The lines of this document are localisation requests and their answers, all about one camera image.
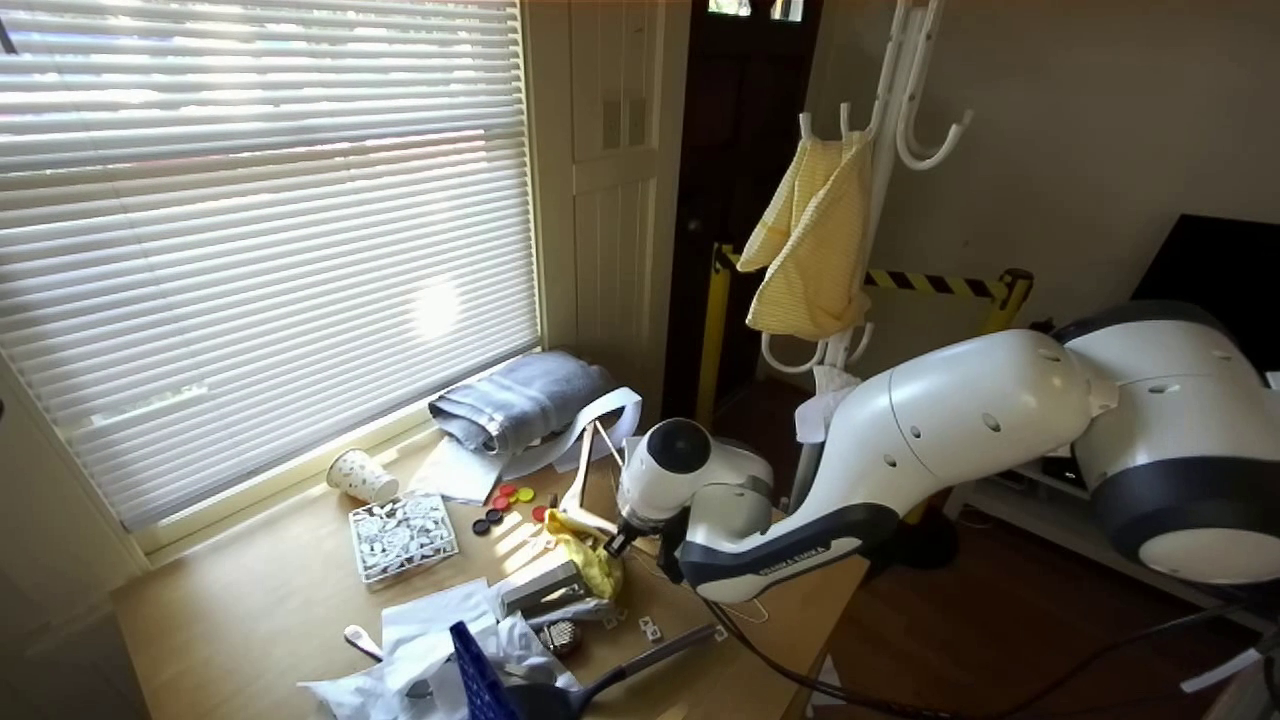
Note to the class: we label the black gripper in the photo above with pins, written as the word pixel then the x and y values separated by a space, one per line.
pixel 646 536

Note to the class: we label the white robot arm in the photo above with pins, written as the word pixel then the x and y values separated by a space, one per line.
pixel 960 415

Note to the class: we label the white metal coat rack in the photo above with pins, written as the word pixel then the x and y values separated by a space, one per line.
pixel 883 160

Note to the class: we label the yellow plastic bag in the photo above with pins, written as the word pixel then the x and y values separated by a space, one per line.
pixel 594 568

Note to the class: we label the grey rectangular box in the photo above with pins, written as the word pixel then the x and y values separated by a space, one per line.
pixel 547 593

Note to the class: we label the small metal clip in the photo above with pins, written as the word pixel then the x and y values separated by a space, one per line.
pixel 648 625

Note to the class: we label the red game disc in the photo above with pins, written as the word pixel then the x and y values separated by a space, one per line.
pixel 503 497

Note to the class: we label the black game disc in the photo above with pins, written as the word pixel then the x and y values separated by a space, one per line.
pixel 482 525

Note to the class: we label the grey folded towel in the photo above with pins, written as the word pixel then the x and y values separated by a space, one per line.
pixel 523 400

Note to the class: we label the white paper sheet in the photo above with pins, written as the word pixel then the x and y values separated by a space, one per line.
pixel 454 474

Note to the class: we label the blue connect four grid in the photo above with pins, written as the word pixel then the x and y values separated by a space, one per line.
pixel 482 675

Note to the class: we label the black white patterned box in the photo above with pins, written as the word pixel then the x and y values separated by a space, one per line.
pixel 401 536

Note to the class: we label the blue white plastic packaging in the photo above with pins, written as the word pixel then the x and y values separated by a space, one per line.
pixel 412 625

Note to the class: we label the white patterned paper cup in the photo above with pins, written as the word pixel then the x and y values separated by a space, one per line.
pixel 356 477

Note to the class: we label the white knotted cloth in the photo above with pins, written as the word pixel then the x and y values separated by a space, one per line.
pixel 821 400

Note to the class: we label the small white utensil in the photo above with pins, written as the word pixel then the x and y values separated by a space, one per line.
pixel 360 643

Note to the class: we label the yellow cloth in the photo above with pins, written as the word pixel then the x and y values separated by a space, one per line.
pixel 806 254

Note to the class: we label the yellow black striped tape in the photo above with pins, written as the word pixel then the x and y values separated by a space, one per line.
pixel 935 282

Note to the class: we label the dark brown door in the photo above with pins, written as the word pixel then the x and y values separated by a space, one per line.
pixel 746 133

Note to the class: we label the white window blinds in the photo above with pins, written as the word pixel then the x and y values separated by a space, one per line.
pixel 264 265

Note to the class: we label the black television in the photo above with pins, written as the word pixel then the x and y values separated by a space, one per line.
pixel 1226 265

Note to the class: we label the yellow barrier post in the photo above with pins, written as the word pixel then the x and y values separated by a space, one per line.
pixel 1004 296
pixel 712 347

